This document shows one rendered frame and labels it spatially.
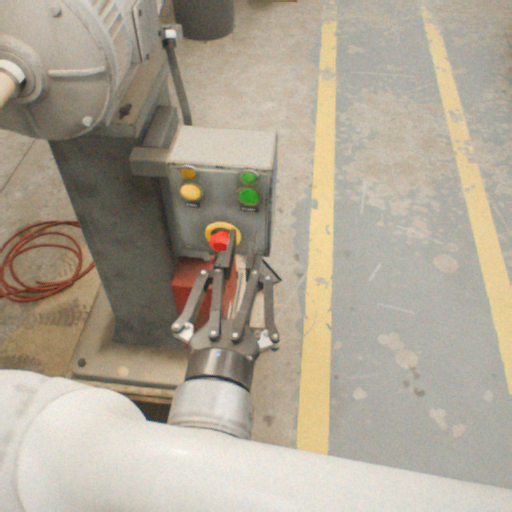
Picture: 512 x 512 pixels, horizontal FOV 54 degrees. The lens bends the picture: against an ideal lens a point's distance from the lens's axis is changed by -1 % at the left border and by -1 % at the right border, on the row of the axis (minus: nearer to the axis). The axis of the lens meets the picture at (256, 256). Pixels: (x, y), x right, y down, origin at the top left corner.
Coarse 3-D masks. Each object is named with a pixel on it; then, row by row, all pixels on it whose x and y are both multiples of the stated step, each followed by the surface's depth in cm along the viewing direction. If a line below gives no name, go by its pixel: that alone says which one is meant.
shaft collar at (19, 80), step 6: (0, 60) 63; (6, 60) 63; (0, 66) 62; (6, 66) 63; (12, 66) 63; (0, 72) 63; (6, 72) 62; (12, 72) 63; (18, 72) 64; (12, 78) 63; (18, 78) 63; (24, 78) 65; (18, 84) 64; (24, 84) 65; (18, 90) 64; (12, 96) 65
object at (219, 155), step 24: (192, 144) 76; (216, 144) 76; (240, 144) 76; (264, 144) 76; (168, 168) 75; (216, 168) 74; (240, 168) 73; (264, 168) 73; (216, 192) 77; (264, 192) 76; (192, 216) 81; (216, 216) 81; (240, 216) 80; (264, 216) 80; (192, 240) 86; (240, 240) 84; (264, 240) 84
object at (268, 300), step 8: (264, 280) 64; (272, 280) 64; (264, 288) 63; (272, 288) 63; (264, 296) 63; (272, 296) 62; (264, 304) 62; (272, 304) 62; (264, 312) 61; (272, 312) 61; (264, 320) 60; (272, 320) 60; (264, 328) 60; (272, 328) 59; (272, 336) 59; (280, 336) 59
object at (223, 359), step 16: (224, 320) 60; (192, 336) 59; (224, 336) 59; (192, 352) 57; (208, 352) 55; (224, 352) 54; (240, 352) 55; (256, 352) 58; (192, 368) 54; (208, 368) 53; (224, 368) 53; (240, 368) 54; (240, 384) 54
